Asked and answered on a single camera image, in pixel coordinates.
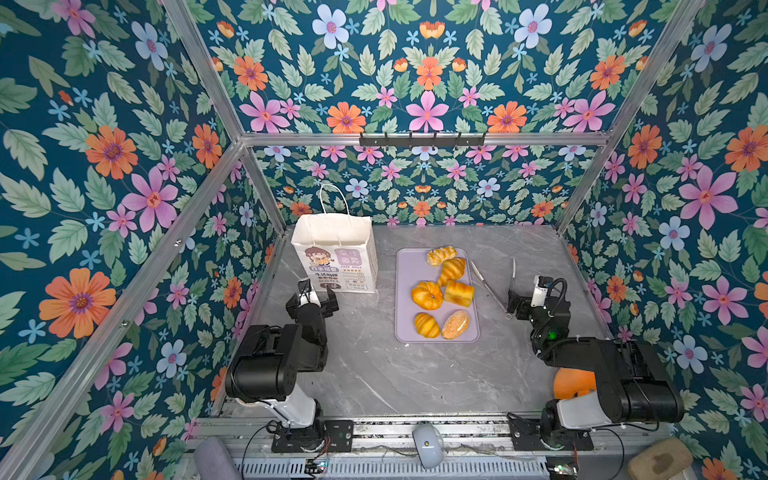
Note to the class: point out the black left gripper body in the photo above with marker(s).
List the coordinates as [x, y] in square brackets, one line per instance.
[310, 306]

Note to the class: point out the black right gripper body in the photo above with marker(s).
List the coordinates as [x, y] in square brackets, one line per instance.
[522, 304]

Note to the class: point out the metal tongs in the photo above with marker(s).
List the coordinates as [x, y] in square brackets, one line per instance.
[502, 305]

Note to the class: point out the white paper bag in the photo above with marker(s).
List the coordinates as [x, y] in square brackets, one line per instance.
[337, 250]

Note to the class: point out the oval seeded bread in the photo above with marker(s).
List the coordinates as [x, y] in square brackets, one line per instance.
[456, 325]

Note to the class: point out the small striped yellow bread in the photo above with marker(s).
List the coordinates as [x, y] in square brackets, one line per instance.
[427, 326]

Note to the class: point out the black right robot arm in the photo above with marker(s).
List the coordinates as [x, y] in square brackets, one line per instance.
[631, 385]

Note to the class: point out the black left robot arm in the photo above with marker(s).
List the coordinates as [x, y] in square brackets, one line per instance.
[266, 365]

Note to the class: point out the square toast bread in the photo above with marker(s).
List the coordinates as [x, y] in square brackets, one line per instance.
[459, 293]

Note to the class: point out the striped croissant bread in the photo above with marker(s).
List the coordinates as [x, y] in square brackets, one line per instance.
[452, 270]

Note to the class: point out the round pumpkin bread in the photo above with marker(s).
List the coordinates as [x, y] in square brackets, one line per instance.
[427, 295]

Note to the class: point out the twisted bread top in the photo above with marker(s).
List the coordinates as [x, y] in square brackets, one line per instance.
[438, 256]

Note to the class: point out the orange plush toy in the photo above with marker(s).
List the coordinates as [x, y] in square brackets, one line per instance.
[571, 383]

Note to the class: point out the purple cutting mat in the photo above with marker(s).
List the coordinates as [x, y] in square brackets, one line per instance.
[411, 269]

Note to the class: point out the grey padded cylinder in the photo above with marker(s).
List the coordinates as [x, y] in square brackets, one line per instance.
[214, 462]

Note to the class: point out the tan sponge block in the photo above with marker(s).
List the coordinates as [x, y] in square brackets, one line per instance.
[664, 460]

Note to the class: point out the black hook rack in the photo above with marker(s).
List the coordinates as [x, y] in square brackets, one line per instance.
[409, 140]

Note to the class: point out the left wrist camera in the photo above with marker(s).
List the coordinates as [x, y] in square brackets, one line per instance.
[306, 293]

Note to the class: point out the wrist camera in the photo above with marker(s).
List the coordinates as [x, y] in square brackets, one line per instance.
[306, 293]
[541, 290]

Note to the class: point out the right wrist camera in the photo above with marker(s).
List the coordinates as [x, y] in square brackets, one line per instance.
[541, 290]

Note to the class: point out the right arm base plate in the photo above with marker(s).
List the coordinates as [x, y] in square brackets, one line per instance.
[546, 433]

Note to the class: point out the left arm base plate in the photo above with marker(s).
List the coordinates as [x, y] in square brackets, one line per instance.
[334, 436]

